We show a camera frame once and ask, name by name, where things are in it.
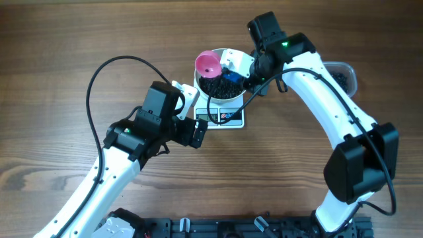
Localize pink scoop blue handle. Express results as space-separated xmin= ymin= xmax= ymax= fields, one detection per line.
xmin=194 ymin=48 xmax=243 ymax=83

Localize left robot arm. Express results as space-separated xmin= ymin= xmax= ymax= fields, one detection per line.
xmin=36 ymin=81 xmax=208 ymax=237

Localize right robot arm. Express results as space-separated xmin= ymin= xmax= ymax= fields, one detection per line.
xmin=247 ymin=12 xmax=399 ymax=237

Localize black beans in bowl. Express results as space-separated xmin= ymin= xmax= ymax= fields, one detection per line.
xmin=199 ymin=76 xmax=244 ymax=99

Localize white bowl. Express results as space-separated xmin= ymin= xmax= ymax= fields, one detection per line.
xmin=194 ymin=67 xmax=246 ymax=104

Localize white digital kitchen scale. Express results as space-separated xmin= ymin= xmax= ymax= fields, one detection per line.
xmin=194 ymin=94 xmax=245 ymax=130

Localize black beans in container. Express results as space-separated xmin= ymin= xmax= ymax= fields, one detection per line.
xmin=330 ymin=71 xmax=348 ymax=93

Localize clear plastic bean container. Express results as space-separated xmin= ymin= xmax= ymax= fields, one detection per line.
xmin=323 ymin=61 xmax=358 ymax=98

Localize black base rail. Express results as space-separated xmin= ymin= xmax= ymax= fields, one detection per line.
xmin=98 ymin=206 xmax=374 ymax=238

